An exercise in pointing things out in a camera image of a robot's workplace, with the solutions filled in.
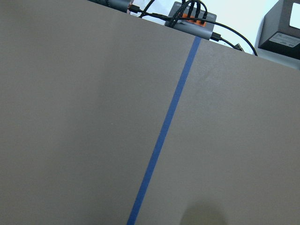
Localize grey USB hub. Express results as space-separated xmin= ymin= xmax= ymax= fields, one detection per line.
xmin=168 ymin=1 xmax=217 ymax=40

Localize black box with label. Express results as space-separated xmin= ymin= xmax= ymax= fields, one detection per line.
xmin=258 ymin=0 xmax=300 ymax=60

